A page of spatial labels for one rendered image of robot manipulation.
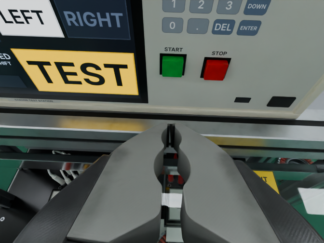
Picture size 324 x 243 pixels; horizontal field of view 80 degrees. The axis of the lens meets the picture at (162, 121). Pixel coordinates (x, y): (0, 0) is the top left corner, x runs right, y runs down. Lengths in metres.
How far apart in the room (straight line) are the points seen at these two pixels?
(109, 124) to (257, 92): 0.16
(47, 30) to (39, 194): 0.49
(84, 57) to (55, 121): 0.09
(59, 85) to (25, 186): 0.46
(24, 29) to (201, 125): 0.18
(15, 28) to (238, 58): 0.18
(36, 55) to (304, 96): 0.26
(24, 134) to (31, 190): 0.38
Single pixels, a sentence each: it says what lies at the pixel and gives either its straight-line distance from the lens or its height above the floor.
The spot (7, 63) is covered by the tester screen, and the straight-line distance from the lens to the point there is 0.23.
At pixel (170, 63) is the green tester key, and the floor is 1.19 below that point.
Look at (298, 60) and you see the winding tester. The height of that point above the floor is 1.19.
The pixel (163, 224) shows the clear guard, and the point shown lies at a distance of 0.23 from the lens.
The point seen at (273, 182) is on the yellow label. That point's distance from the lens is 0.27.
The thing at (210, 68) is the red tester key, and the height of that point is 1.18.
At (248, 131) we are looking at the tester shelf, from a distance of 0.23.
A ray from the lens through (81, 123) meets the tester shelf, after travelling 0.23.
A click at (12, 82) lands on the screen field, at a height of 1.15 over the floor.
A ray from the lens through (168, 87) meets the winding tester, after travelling 0.20.
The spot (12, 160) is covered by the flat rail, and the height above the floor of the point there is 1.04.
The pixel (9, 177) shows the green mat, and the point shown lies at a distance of 0.71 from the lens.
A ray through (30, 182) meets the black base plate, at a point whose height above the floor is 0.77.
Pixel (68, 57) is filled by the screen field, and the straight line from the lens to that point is 0.20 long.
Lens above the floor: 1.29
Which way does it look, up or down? 53 degrees down
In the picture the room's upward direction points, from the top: 1 degrees clockwise
